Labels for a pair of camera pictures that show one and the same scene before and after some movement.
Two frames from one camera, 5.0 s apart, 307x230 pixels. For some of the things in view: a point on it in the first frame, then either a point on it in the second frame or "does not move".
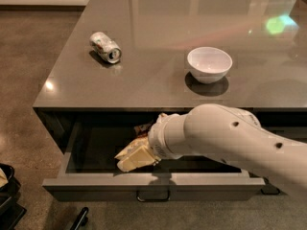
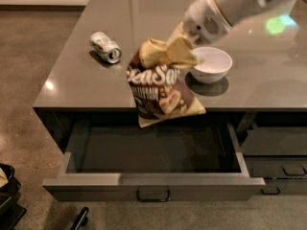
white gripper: [157, 137] → [204, 19]
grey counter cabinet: [129, 51] does not move
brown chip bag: [142, 129] → [159, 87]
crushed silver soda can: [105, 48] does not move
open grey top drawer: [89, 171] does not move
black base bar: [82, 218] does not move
